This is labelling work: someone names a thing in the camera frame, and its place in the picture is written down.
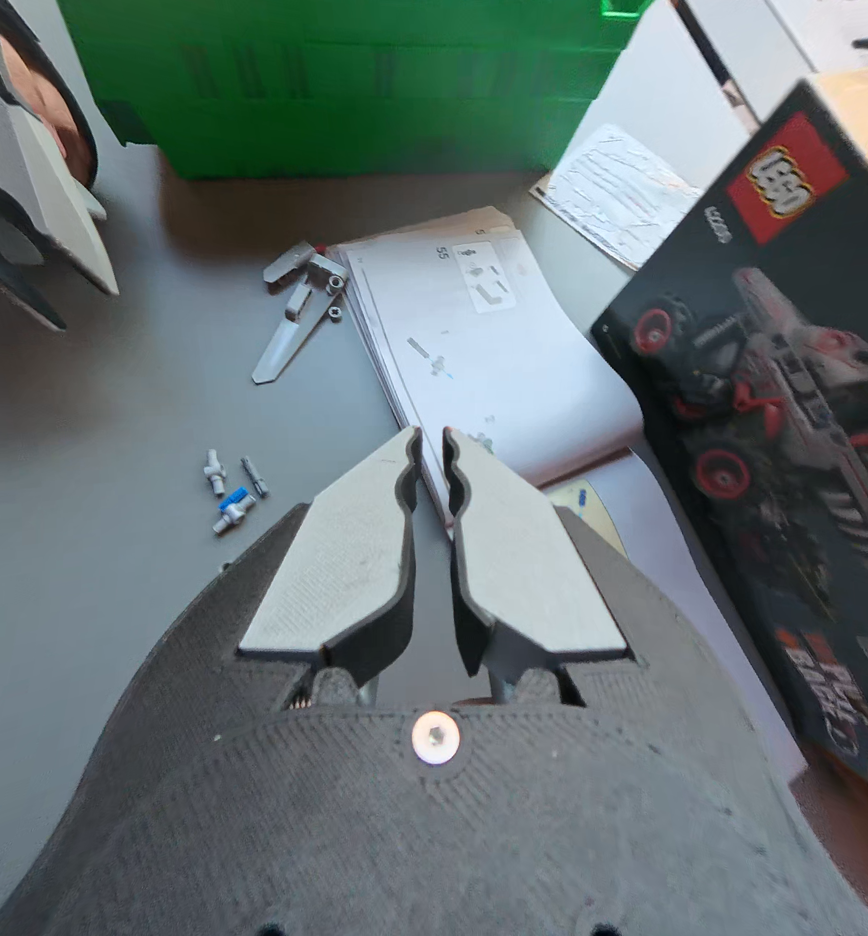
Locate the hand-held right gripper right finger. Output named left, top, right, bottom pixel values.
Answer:
left=441, top=426, right=630, bottom=703

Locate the blue and grey lego connector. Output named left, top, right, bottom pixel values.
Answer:
left=212, top=486, right=258, bottom=537

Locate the person's left hand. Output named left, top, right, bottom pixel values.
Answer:
left=0, top=33, right=89, bottom=181

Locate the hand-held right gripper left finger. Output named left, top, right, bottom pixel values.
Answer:
left=237, top=426, right=425, bottom=690

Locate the open white instruction booklet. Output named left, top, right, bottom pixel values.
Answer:
left=332, top=207, right=645, bottom=544

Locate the grey curved lego panel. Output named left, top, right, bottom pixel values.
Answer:
left=262, top=241, right=319, bottom=288

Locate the white sticker sheet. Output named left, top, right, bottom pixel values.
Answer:
left=529, top=123, right=706, bottom=272

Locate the white printed cardboard box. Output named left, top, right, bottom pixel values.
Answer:
left=562, top=0, right=868, bottom=193

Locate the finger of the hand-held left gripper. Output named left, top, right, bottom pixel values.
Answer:
left=0, top=150, right=68, bottom=332
left=0, top=44, right=120, bottom=295

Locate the grey pointed lego panel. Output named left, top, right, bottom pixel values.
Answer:
left=251, top=296, right=327, bottom=386

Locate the grey lego beam with holes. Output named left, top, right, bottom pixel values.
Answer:
left=304, top=252, right=349, bottom=323

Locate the black monster truck toy box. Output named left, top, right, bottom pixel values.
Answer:
left=591, top=79, right=868, bottom=788

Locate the instruction booklet with yellow picture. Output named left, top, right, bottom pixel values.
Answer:
left=544, top=475, right=627, bottom=558

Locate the green plastic crate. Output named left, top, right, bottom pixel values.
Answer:
left=57, top=0, right=658, bottom=181

